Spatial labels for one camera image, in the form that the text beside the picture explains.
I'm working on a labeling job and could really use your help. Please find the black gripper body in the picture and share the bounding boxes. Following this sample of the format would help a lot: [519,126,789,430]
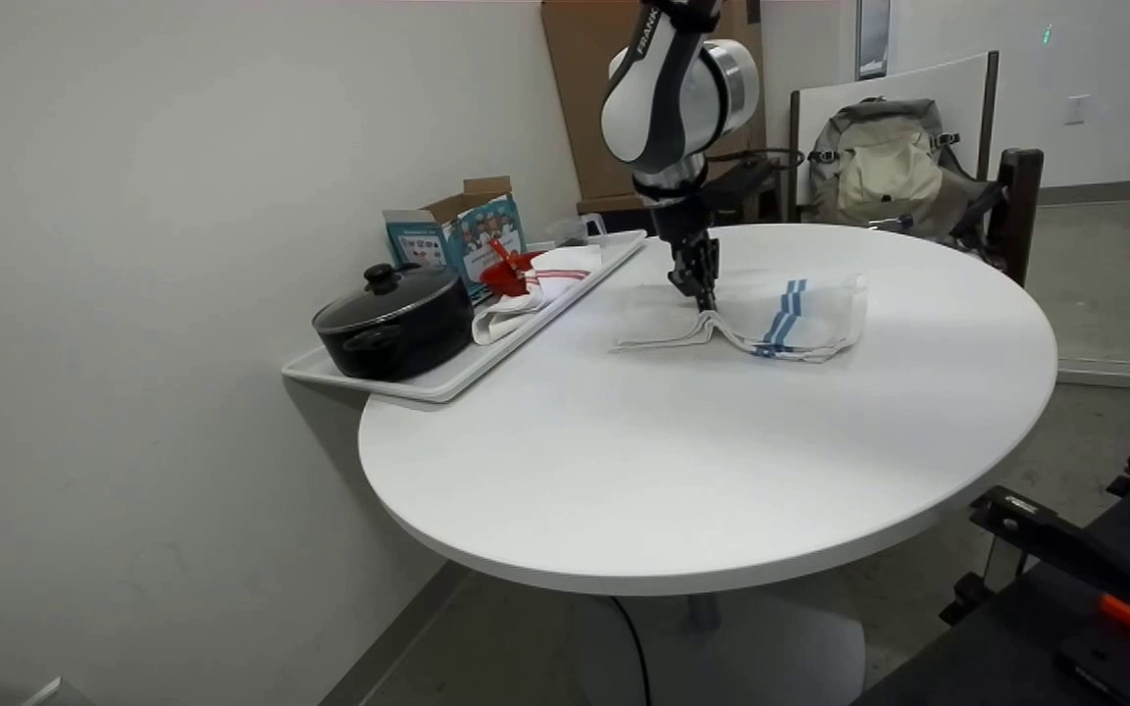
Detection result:
[632,172,719,271]

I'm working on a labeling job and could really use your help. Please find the white towel with blue stripes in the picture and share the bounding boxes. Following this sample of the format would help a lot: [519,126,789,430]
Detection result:
[614,273,866,362]

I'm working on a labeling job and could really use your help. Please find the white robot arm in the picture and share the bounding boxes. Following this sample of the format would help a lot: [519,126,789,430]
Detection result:
[598,0,759,308]

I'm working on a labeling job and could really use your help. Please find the white rectangular tray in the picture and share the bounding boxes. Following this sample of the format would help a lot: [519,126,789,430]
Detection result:
[281,231,642,402]

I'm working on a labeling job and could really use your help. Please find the dark wooden low cabinet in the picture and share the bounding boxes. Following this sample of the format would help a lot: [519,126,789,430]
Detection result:
[577,156,784,231]

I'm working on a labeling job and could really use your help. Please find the white cloth on tray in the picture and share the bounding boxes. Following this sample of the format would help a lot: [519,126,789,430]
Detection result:
[469,245,596,343]

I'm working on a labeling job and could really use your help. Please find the red toy piece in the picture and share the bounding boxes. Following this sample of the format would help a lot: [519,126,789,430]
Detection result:
[483,243,533,295]

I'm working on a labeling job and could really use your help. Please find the large brown cardboard box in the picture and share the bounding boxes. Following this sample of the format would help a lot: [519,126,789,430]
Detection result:
[542,0,766,213]

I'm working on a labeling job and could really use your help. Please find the blue picture box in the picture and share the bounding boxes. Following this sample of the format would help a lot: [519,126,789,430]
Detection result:
[383,175,525,304]

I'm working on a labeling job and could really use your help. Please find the black pot with lid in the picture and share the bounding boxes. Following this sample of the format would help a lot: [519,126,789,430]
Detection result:
[308,261,475,379]

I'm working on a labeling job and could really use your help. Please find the white board behind backpack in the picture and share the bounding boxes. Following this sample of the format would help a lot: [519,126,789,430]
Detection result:
[789,49,999,175]

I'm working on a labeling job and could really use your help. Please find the dark wooden chair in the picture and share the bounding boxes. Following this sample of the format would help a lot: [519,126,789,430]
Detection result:
[984,150,1043,282]

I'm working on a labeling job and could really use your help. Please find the black clamp with orange handle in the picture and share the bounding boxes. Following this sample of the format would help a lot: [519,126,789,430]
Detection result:
[970,485,1130,631]

